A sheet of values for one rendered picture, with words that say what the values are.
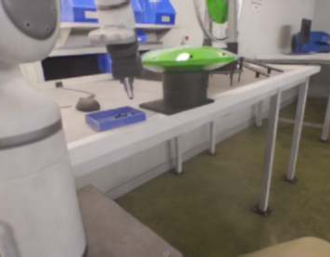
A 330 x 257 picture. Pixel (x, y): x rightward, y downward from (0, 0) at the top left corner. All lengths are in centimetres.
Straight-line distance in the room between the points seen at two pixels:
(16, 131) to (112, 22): 34
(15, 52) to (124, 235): 26
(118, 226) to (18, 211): 16
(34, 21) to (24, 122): 8
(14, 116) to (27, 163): 4
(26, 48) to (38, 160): 10
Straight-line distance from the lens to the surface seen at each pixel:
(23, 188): 26
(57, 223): 29
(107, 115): 67
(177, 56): 63
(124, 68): 58
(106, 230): 38
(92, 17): 137
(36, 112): 24
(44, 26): 24
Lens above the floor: 110
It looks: 20 degrees down
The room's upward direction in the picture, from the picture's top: 3 degrees counter-clockwise
